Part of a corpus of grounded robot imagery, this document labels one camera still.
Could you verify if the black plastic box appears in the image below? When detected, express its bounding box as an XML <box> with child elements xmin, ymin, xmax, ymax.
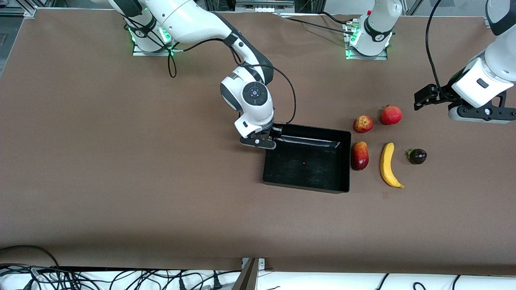
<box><xmin>262</xmin><ymin>123</ymin><xmax>352</xmax><ymax>194</ymax></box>

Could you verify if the red yellow striped apple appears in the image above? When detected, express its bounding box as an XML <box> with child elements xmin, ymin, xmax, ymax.
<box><xmin>353</xmin><ymin>115</ymin><xmax>374</xmax><ymax>134</ymax></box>

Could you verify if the yellow banana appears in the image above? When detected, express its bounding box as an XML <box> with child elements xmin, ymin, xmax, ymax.
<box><xmin>380</xmin><ymin>142</ymin><xmax>405</xmax><ymax>189</ymax></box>

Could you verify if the red pomegranate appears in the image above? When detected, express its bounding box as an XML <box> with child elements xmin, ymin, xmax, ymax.
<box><xmin>380</xmin><ymin>104</ymin><xmax>403</xmax><ymax>126</ymax></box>

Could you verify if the dark purple eggplant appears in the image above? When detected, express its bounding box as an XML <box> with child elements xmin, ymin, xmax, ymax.
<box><xmin>406</xmin><ymin>148</ymin><xmax>428</xmax><ymax>165</ymax></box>

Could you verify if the red yellow mango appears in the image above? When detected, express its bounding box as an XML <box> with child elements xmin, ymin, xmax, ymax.
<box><xmin>351</xmin><ymin>141</ymin><xmax>370</xmax><ymax>171</ymax></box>

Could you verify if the grey power strip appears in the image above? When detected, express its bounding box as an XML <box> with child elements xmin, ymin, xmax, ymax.
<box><xmin>236</xmin><ymin>0</ymin><xmax>295</xmax><ymax>12</ymax></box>

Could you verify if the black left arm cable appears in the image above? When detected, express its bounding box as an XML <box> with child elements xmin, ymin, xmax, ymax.
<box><xmin>425</xmin><ymin>0</ymin><xmax>458</xmax><ymax>103</ymax></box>

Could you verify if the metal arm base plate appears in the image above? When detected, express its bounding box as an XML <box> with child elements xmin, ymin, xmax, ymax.
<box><xmin>132</xmin><ymin>38</ymin><xmax>175</xmax><ymax>57</ymax></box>
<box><xmin>345</xmin><ymin>44</ymin><xmax>388</xmax><ymax>61</ymax></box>

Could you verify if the thin black table cable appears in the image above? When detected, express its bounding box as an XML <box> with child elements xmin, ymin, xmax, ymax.
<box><xmin>276</xmin><ymin>14</ymin><xmax>355</xmax><ymax>37</ymax></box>
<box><xmin>320</xmin><ymin>11</ymin><xmax>357</xmax><ymax>25</ymax></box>

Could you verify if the metal mount post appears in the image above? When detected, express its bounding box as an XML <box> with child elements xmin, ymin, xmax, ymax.
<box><xmin>232</xmin><ymin>258</ymin><xmax>266</xmax><ymax>290</ymax></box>

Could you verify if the aluminium frame bracket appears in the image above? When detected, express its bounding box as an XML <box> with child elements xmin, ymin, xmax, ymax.
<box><xmin>0</xmin><ymin>0</ymin><xmax>40</xmax><ymax>19</ymax></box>

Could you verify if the black curved floor cable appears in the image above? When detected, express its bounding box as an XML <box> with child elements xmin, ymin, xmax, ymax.
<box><xmin>0</xmin><ymin>245</ymin><xmax>60</xmax><ymax>268</ymax></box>

